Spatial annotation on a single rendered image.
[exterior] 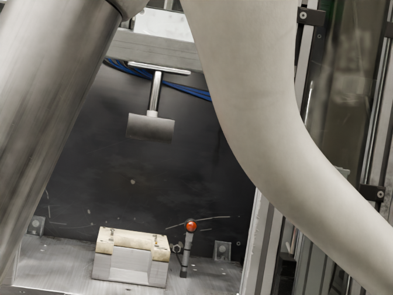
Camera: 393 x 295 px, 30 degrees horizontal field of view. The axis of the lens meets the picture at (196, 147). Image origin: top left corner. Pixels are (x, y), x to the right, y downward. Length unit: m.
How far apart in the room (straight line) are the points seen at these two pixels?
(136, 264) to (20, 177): 0.77
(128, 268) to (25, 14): 0.81
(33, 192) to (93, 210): 0.97
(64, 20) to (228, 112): 0.17
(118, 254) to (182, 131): 0.35
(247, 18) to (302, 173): 0.13
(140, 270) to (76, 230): 0.28
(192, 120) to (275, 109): 1.03
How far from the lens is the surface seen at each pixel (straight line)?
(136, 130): 1.35
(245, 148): 0.59
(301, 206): 0.61
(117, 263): 1.39
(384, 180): 1.25
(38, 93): 0.63
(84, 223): 1.62
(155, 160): 1.60
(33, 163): 0.64
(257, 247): 1.21
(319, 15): 1.21
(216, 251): 1.62
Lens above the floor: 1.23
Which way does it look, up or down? 3 degrees down
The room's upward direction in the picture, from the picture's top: 9 degrees clockwise
